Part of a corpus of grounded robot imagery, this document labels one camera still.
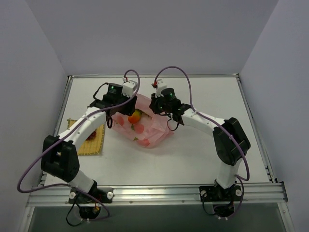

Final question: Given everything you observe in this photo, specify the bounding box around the green orange fake mango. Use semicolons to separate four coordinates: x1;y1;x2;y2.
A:
127;109;142;124

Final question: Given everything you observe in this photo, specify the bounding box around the pink plastic bag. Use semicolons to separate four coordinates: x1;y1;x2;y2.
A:
112;94;173;148

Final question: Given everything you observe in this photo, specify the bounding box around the red fake grape bunch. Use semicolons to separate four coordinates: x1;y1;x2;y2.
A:
86;130;97;141

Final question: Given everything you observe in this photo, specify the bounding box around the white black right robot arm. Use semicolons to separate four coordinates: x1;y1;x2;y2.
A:
150;86;251;200

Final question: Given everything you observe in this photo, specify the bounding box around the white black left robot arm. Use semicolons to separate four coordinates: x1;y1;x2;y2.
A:
41;81;138;203

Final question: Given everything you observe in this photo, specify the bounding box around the woven bamboo tray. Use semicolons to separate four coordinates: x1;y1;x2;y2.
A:
77;124;105;156

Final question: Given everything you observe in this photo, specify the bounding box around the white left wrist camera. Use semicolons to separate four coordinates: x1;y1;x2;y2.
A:
122;80;138;98

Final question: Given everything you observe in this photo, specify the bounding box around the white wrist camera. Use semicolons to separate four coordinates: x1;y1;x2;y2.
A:
122;80;138;98
152;79;167;98

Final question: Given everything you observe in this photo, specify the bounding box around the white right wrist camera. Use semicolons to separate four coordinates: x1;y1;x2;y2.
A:
152;79;167;98

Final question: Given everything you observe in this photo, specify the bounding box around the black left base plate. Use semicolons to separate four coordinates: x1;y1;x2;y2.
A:
68;188;114;204

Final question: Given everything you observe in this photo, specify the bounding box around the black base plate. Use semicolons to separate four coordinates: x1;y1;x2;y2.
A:
199;185;243;202
68;188;114;204

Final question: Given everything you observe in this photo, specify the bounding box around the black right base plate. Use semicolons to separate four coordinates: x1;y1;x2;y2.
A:
199;185;243;202

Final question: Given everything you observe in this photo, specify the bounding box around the aluminium front frame rail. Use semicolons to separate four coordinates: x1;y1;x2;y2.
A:
27;183;288;207

